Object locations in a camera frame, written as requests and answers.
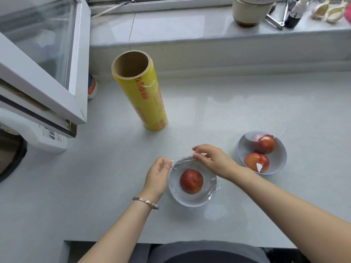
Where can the person's left hand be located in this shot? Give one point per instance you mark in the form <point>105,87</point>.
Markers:
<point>156,180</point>

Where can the person's right hand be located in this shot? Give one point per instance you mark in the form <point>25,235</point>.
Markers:
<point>216,161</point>

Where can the white bowl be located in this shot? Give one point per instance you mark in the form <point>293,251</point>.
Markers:
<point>212,186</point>
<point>189,201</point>
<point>279,158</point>

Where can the clear cling film sheet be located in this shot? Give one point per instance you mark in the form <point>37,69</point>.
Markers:
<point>242,147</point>

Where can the yellow plastic wrap roll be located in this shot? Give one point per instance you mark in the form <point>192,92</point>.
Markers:
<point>148,101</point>

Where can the person's right forearm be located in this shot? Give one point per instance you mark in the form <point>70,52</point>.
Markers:
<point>296,213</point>

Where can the person's left forearm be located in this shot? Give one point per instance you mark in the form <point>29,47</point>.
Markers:
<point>118,235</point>

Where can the grey shirt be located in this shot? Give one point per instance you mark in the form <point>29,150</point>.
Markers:
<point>208,249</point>

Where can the white bottle blue orange label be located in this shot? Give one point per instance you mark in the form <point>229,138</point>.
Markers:
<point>92,87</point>

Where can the black speckled bag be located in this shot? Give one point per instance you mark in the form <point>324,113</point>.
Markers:
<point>285,256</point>

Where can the white appliance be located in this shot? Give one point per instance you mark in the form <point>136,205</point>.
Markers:
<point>33,131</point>

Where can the white open window sash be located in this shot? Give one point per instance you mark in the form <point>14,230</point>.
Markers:
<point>81,65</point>

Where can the black rounded object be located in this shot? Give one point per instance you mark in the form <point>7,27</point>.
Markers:
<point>12,158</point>

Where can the metal kitchen tool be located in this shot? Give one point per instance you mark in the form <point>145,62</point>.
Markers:
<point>275,23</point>

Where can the beige ceramic pot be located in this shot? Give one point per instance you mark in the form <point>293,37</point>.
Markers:
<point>251,13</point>

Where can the black spray bottle white cap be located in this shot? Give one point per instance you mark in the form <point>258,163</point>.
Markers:
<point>293,20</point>

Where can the garlic bulb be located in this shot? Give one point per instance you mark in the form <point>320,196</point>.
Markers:
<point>319,10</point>
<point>336,15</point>

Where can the pink cloth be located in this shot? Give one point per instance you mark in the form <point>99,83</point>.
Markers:
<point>348,13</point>

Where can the white fixed window frame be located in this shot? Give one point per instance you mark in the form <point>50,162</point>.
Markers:
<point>164,6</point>

